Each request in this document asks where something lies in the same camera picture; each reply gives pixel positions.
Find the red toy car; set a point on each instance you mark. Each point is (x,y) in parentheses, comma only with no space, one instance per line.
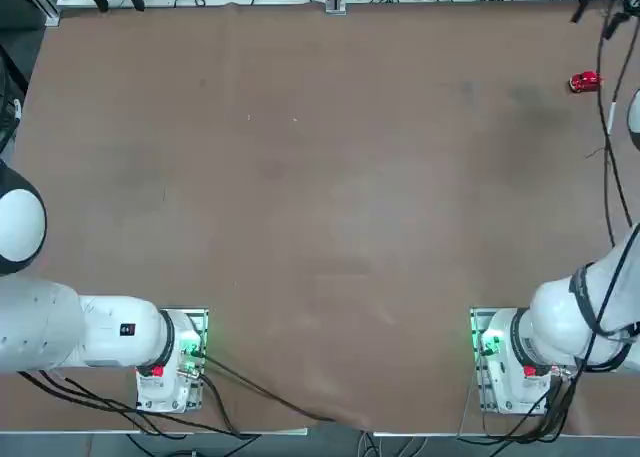
(586,81)

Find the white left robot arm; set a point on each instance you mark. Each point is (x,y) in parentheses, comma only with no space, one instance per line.
(75,327)

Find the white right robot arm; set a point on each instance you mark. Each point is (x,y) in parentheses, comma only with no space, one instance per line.
(555,317)

